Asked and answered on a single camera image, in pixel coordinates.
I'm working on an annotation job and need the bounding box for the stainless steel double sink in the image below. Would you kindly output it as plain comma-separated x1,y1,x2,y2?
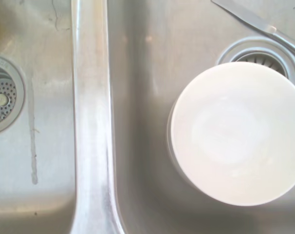
0,0,295,234

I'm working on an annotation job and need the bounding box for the white ceramic bowl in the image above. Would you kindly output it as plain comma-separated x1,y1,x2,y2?
167,61,295,207

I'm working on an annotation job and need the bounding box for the metal disposal drain flange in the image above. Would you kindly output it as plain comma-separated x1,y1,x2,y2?
217,39,295,85

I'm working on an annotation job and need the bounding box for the silver table knife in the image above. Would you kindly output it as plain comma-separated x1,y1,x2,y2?
210,0,295,60

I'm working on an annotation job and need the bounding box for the perforated metal drain strainer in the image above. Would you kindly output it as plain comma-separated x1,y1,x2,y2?
0,54,26,135

